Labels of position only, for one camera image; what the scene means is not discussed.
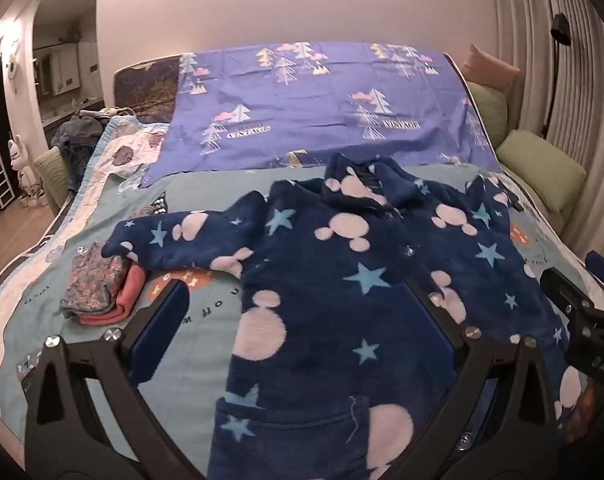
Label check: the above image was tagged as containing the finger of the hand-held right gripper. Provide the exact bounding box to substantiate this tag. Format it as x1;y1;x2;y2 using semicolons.
540;268;604;378
584;251;604;286

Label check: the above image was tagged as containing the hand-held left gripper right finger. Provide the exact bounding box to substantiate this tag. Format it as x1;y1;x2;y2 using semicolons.
382;279;570;480

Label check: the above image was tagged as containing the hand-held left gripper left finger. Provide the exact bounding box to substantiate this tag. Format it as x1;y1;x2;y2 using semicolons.
24;277;207;480

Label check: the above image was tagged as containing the navy star print fleece top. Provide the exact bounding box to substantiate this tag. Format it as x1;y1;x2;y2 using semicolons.
102;152;582;480

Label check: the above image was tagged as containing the pile of blue clothes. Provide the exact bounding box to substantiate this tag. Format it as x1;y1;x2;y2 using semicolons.
52;107;120;191

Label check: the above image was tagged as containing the teal printed bed sheet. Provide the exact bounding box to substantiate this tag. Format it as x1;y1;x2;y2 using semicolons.
0;160;604;461

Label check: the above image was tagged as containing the folded floral garment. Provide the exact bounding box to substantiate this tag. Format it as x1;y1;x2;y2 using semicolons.
59;242;130;318

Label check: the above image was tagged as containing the large green pillow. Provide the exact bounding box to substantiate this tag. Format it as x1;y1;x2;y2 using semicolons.
496;130;587;213

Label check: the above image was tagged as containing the beige curtain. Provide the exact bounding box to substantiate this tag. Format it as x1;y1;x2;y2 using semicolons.
492;0;604;271

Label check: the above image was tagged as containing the white patchwork quilt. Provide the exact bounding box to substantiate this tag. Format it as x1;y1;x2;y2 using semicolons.
0;114;171;356

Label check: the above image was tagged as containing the green ribbed cushion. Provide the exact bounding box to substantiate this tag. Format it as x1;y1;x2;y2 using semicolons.
34;147;75;211

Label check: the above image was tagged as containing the small green pillow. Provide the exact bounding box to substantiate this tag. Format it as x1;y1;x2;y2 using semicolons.
469;82;510;148

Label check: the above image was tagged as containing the white cat figurine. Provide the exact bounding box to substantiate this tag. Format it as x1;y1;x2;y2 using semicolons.
8;137;35;196

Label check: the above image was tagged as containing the dark forest print mattress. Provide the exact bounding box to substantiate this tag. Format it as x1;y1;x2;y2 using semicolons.
113;55;183;121

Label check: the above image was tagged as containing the black floor lamp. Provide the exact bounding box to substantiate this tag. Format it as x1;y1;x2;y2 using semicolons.
542;12;572;136

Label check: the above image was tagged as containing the purple tree print sheet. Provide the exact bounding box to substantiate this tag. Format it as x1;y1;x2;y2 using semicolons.
142;40;502;188

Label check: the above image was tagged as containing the white cabinet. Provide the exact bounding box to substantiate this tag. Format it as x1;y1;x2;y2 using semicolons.
34;42;100;98

